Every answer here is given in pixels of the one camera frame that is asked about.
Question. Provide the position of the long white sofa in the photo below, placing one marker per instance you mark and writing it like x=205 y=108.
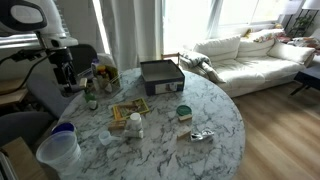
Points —
x=253 y=66

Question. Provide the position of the yellow animal picture book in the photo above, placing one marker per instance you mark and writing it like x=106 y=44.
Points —
x=131 y=110

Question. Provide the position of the wooden desk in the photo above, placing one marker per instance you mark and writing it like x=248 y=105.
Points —
x=11 y=95

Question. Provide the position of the white curtain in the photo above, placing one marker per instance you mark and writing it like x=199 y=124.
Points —
x=133 y=30

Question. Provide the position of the clear plastic organizer bin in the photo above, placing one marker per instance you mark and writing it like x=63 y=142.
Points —
x=115 y=88

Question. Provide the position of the blue round lid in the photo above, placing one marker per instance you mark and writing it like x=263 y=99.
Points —
x=64 y=127

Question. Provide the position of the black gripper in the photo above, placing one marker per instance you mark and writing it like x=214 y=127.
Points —
x=63 y=66

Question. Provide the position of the white bottle with blue cap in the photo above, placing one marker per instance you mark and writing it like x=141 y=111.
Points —
x=94 y=67

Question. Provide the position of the grey upholstered chair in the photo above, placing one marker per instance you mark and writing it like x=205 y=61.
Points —
x=20 y=128

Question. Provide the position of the black office chair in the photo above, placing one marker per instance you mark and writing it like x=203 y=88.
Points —
x=83 y=56

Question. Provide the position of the large clear plastic pitcher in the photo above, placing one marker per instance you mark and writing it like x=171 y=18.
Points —
x=60 y=153

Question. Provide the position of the black plant shelf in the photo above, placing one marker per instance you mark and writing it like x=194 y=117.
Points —
x=301 y=21

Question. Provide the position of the green round lid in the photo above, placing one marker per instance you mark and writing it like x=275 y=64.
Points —
x=184 y=110

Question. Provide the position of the green bottle with red cap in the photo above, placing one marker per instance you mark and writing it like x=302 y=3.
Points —
x=89 y=98

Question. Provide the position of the grey white folded blanket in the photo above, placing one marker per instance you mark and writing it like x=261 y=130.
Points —
x=200 y=63

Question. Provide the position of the white pill bottle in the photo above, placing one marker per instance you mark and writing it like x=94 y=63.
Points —
x=135 y=123

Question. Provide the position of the dark blue open box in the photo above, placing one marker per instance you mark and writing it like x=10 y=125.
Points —
x=162 y=75

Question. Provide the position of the ribbed wooden block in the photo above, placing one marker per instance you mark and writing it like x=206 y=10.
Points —
x=117 y=125

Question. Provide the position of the small wooden block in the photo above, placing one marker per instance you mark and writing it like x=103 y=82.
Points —
x=184 y=134
x=185 y=117
x=126 y=105

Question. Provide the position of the crumpled silver foil wrapper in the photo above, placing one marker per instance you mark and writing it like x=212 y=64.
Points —
x=201 y=135

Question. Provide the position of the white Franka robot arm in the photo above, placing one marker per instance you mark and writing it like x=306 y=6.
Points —
x=50 y=13

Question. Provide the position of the small clear measuring cup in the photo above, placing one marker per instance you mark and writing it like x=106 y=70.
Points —
x=105 y=137

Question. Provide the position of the white lampshade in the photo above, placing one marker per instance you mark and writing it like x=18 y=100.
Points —
x=311 y=4

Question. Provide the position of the wooden chair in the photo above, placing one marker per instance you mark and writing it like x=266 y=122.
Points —
x=170 y=56

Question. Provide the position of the black coffee table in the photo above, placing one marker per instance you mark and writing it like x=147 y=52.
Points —
x=308 y=78

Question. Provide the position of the light wooden block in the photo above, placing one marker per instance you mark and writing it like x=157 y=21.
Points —
x=83 y=82

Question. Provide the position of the dark jar with yellow lid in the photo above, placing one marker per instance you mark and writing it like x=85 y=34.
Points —
x=101 y=69

